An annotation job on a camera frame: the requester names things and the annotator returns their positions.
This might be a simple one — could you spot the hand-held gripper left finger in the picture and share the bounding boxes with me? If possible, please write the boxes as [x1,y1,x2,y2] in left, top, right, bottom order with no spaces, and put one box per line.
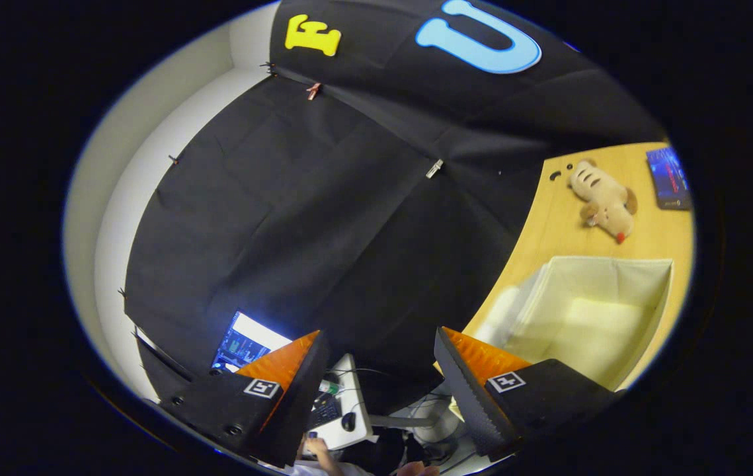
[159,329,331,469]

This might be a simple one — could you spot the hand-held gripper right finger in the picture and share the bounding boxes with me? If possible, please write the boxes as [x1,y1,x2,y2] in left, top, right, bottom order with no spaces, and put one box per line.
[434,327,618,463]

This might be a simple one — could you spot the brown fabric storage box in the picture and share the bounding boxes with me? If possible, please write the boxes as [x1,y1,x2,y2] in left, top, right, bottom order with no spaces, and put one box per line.
[465,256,674,392]

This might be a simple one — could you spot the black keyboard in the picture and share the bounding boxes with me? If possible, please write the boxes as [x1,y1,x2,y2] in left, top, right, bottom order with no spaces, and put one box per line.
[310,393,344,430]

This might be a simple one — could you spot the grey floor stand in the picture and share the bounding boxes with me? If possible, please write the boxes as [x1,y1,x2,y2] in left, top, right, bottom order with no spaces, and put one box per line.
[370,380,466,463]

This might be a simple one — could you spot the white office desk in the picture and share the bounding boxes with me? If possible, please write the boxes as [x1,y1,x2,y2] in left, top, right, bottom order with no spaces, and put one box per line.
[303,354,374,450]

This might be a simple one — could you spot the computer monitor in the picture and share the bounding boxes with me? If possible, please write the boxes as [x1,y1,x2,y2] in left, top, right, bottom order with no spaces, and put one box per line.
[211,311,294,372]

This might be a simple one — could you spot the tan plush dog toy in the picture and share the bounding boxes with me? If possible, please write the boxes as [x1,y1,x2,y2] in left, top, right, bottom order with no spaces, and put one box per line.
[568,159,639,244]

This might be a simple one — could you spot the dark blue book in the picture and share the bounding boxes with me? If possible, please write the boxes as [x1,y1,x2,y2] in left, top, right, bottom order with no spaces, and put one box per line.
[646,145,692,211]

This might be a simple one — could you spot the row of black clips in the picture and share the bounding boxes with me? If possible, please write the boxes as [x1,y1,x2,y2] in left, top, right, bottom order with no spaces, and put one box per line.
[116,61,278,298]

